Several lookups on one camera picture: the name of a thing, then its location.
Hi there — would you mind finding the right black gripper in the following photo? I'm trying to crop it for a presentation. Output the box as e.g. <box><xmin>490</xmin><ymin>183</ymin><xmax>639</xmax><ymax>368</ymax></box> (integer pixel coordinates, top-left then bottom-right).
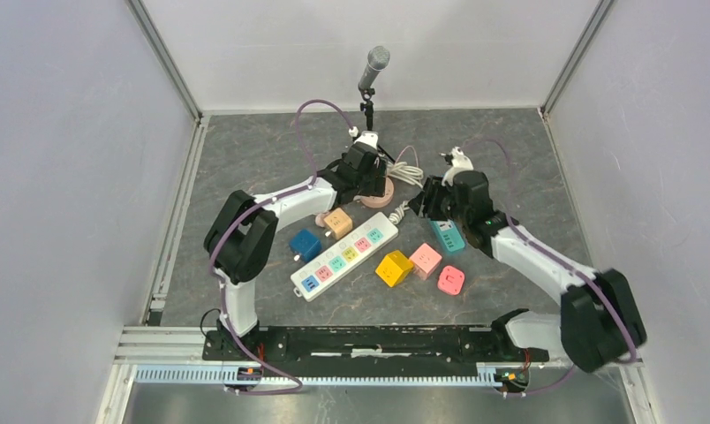
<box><xmin>407</xmin><ymin>175</ymin><xmax>469</xmax><ymax>226</ymax></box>

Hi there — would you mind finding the beige cube plug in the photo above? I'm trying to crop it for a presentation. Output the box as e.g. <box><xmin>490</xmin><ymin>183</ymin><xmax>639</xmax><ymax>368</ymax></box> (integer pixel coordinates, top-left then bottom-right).
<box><xmin>323</xmin><ymin>208</ymin><xmax>353</xmax><ymax>239</ymax></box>

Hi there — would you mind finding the pink cube plug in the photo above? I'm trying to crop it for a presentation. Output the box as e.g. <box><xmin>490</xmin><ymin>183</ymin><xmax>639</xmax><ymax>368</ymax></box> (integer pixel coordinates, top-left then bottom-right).
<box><xmin>409</xmin><ymin>243</ymin><xmax>442</xmax><ymax>281</ymax></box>

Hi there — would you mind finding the pink adapter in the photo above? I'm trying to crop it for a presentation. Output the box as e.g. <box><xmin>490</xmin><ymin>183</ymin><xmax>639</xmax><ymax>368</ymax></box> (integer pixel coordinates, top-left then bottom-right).
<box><xmin>437</xmin><ymin>265</ymin><xmax>465</xmax><ymax>296</ymax></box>

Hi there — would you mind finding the blue cube plug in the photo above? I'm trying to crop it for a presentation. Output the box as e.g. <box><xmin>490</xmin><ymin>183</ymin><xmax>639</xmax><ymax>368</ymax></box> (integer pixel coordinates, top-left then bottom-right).
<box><xmin>289</xmin><ymin>229</ymin><xmax>322</xmax><ymax>263</ymax></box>

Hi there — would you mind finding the yellow cube plug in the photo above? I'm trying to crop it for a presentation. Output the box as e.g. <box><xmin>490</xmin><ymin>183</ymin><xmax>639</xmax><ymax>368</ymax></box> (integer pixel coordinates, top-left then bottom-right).
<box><xmin>375</xmin><ymin>250</ymin><xmax>414</xmax><ymax>288</ymax></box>

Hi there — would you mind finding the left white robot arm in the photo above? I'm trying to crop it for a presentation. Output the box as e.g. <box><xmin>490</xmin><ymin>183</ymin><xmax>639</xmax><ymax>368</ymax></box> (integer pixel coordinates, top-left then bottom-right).
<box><xmin>204</xmin><ymin>132</ymin><xmax>388</xmax><ymax>360</ymax></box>

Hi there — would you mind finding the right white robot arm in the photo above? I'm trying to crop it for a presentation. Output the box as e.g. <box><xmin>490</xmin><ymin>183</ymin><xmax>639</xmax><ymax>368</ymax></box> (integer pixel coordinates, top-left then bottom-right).
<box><xmin>408</xmin><ymin>170</ymin><xmax>648</xmax><ymax>373</ymax></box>

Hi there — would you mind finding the round pink socket base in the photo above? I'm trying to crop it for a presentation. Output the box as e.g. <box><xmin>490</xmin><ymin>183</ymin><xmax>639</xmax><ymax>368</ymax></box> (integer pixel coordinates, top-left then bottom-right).
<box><xmin>359</xmin><ymin>178</ymin><xmax>395</xmax><ymax>209</ymax></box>

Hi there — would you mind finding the teal power strip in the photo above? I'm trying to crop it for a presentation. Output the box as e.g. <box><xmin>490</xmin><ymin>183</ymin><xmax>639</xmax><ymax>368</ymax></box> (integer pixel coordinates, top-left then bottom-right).
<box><xmin>430</xmin><ymin>220</ymin><xmax>466</xmax><ymax>255</ymax></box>

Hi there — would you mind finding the black tripod stand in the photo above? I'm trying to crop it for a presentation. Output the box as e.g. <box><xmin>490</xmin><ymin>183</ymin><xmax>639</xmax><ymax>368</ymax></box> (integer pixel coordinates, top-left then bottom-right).
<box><xmin>359</xmin><ymin>87</ymin><xmax>396</xmax><ymax>163</ymax></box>

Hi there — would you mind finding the silver microphone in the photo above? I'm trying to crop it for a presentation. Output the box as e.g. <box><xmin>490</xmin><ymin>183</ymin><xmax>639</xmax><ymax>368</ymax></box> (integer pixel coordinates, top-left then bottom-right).
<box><xmin>358</xmin><ymin>45</ymin><xmax>390</xmax><ymax>93</ymax></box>

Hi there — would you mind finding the white power strip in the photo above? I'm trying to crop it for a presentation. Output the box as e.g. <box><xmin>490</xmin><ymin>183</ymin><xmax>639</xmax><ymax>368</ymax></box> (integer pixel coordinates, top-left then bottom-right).
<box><xmin>290</xmin><ymin>212</ymin><xmax>398</xmax><ymax>302</ymax></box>

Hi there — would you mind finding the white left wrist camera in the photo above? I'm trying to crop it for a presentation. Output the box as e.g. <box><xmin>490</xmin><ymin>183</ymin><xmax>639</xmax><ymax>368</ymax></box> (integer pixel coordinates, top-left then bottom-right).
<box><xmin>348</xmin><ymin>126</ymin><xmax>379</xmax><ymax>150</ymax></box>

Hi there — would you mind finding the white coiled cable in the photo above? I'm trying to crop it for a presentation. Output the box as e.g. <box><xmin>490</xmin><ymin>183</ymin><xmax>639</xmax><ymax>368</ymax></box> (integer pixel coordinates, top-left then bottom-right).
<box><xmin>387</xmin><ymin>163</ymin><xmax>427</xmax><ymax>188</ymax></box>

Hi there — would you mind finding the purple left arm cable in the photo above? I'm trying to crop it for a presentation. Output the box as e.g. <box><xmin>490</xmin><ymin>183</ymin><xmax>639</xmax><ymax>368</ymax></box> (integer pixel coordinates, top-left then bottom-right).
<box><xmin>207</xmin><ymin>99</ymin><xmax>356</xmax><ymax>397</ymax></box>

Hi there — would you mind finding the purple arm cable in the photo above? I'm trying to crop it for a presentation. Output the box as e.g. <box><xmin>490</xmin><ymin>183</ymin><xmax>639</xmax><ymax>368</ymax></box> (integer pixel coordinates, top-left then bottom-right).
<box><xmin>207</xmin><ymin>99</ymin><xmax>356</xmax><ymax>397</ymax></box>
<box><xmin>465</xmin><ymin>137</ymin><xmax>640</xmax><ymax>396</ymax></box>

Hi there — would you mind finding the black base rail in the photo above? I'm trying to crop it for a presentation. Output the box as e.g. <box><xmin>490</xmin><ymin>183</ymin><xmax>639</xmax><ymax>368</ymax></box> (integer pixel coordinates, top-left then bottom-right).
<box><xmin>201</xmin><ymin>324</ymin><xmax>550</xmax><ymax>379</ymax></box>

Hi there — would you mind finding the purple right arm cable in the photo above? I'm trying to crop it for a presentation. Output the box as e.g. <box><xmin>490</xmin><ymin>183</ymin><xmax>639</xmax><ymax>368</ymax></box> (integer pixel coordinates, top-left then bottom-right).
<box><xmin>465</xmin><ymin>137</ymin><xmax>640</xmax><ymax>396</ymax></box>

